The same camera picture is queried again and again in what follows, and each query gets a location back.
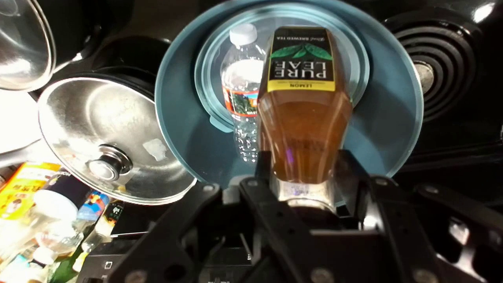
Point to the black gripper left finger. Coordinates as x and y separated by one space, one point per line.
173 246

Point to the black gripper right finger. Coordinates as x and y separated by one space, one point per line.
409 230

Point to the Pure Leaf tea bottle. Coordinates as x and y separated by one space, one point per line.
304 120

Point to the clear water bottle red label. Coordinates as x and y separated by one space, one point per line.
241 79

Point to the black electric stove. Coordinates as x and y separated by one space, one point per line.
461 151

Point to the blue bowl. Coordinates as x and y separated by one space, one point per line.
387 104

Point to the green bottle yellow cap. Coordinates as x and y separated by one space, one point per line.
65 269

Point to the dark jar white lid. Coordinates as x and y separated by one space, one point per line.
55 205

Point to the pan glass lid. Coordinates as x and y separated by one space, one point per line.
95 120

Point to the yellow box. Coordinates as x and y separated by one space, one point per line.
25 189

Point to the black coil burner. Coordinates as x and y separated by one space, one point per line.
445 57

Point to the large black pot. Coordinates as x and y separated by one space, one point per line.
73 21

